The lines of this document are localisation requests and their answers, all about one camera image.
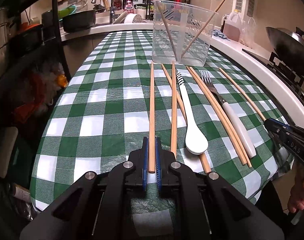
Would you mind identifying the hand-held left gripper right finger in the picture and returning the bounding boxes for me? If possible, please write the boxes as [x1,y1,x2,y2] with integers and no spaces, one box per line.
[154,136,285,240]

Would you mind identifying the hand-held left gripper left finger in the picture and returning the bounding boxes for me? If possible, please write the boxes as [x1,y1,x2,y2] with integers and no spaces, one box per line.
[19,136,149,240]

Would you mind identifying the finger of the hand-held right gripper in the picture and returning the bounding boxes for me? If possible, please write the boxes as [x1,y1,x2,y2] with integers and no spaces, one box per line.
[264,117,296,140]

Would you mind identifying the fork with white handle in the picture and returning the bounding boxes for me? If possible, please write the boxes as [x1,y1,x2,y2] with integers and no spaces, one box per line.
[200,70,257,158]

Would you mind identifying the wooden chopstick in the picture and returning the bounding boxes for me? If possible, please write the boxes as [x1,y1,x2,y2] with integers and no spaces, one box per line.
[219,67,267,121]
[189,66,252,168]
[181,0,229,58]
[161,64,212,175]
[186,66,246,166]
[170,61,178,155]
[145,0,178,61]
[148,62,155,173]

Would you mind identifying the white spoon with striped handle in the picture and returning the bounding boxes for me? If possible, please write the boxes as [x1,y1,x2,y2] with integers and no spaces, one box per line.
[175,71,209,155]

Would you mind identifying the clear plastic container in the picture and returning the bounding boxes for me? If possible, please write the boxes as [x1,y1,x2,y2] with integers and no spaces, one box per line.
[151,0,219,67]

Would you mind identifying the person's right hand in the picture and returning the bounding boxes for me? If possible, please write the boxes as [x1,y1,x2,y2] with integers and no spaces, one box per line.
[287,165,304,214]

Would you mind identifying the black gas stove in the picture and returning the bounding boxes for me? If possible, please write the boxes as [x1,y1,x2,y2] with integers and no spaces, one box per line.
[242,49,304,100]

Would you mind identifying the green checked tablecloth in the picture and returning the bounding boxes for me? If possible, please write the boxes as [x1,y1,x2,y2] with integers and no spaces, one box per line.
[29,30,295,212]

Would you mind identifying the metal wok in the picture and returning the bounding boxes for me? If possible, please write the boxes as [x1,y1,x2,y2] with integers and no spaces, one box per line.
[266,26,304,77]

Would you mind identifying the clear plastic bottle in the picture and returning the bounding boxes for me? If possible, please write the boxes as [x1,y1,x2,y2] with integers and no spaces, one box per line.
[240,17,256,48]

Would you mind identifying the oil jug with yellow cap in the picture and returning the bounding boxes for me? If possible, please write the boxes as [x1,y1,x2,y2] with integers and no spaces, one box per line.
[222,9,243,42]

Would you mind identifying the blue patterned cloth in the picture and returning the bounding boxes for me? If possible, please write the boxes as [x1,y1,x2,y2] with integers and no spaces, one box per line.
[212,29,229,40]

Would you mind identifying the white colander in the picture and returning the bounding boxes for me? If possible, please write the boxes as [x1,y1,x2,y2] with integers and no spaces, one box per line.
[118,12,144,24]

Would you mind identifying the black cooking pot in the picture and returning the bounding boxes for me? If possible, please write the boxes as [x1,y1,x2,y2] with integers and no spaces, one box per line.
[62,10,97,33]

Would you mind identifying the pink dish soap bottle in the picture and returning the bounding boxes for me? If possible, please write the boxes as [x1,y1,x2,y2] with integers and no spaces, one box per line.
[123,0,135,17]

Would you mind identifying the green and blue bowls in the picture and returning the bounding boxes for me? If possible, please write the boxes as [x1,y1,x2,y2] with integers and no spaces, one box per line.
[59,5,76,20]

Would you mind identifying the black shelf rack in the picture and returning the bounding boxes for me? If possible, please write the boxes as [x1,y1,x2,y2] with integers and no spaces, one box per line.
[0,0,72,85]

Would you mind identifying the orange pot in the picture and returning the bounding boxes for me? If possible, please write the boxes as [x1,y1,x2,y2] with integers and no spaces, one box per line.
[18,23,43,34]

